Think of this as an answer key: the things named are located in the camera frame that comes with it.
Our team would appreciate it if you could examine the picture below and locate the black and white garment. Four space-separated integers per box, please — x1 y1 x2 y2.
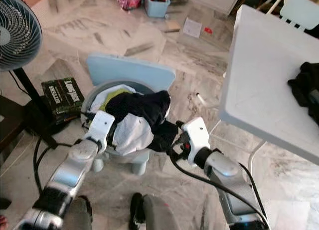
106 90 180 157

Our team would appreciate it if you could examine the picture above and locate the grey right robot leg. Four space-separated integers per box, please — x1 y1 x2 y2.
129 193 187 230

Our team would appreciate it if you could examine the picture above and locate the grey robot leg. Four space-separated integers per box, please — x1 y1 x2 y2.
129 193 187 230
69 195 94 230

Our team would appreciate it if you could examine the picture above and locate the light blue plastic chair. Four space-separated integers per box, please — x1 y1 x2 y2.
86 52 176 177

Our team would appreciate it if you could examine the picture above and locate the white paper sheet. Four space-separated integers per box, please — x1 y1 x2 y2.
182 18 203 39

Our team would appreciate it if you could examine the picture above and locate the small brown flat block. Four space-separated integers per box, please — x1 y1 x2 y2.
163 20 181 33

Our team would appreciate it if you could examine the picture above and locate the grey folding table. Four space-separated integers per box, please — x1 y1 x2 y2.
196 4 319 167

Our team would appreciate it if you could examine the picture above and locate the grey left robot leg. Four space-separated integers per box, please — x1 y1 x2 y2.
69 195 94 230

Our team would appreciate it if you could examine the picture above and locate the dark brown wooden furniture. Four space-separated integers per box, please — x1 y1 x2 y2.
0 95 26 152

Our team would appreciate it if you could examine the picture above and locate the black printed box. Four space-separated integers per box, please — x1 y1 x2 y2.
41 77 86 125

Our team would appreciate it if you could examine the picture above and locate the black slipper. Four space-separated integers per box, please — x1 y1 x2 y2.
0 198 12 211

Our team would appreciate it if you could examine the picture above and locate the blue toy bin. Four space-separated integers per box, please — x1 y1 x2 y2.
144 0 171 18

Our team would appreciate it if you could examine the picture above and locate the white plastic chair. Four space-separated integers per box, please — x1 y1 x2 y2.
264 0 319 33

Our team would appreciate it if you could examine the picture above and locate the black standing fan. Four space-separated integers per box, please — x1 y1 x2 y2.
0 0 60 150

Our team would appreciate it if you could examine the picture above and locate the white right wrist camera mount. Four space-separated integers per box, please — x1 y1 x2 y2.
182 116 211 163

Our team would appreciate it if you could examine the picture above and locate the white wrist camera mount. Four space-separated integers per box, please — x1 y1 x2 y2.
182 116 211 163
84 110 115 153

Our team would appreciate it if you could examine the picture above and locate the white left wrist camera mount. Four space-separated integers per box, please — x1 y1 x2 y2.
84 110 115 153

